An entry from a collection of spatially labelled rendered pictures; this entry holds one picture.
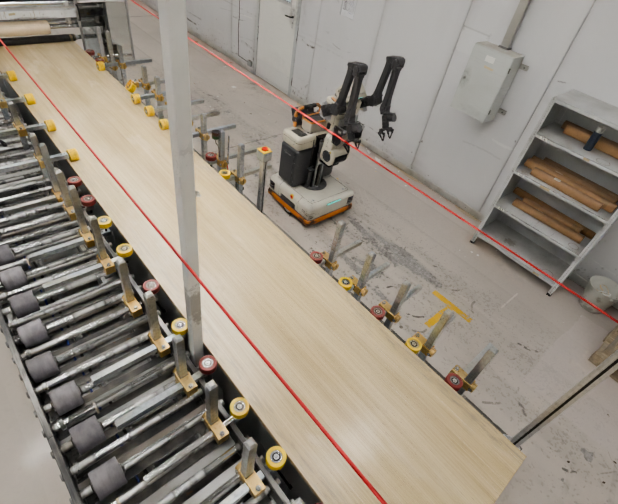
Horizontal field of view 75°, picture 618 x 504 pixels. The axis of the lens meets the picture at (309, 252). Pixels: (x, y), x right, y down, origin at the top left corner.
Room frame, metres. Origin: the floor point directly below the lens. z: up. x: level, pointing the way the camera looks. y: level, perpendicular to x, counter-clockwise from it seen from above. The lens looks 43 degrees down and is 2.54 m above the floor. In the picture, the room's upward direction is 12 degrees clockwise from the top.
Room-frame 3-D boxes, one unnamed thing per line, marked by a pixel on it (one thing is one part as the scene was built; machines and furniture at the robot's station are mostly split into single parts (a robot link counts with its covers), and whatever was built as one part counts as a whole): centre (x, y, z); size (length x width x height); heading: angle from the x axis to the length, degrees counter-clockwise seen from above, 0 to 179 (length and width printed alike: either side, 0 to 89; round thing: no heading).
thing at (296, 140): (3.55, 0.17, 0.59); 0.55 x 0.34 x 0.83; 138
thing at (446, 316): (1.32, -0.71, 0.90); 0.04 x 0.04 x 0.48; 49
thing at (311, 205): (3.49, 0.10, 0.16); 0.67 x 0.64 x 0.25; 48
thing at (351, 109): (3.02, -0.10, 1.40); 0.11 x 0.06 x 0.43; 139
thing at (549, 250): (3.29, -2.11, 0.78); 0.90 x 0.45 x 1.55; 49
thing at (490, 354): (1.15, -0.90, 0.89); 0.04 x 0.04 x 0.48; 49
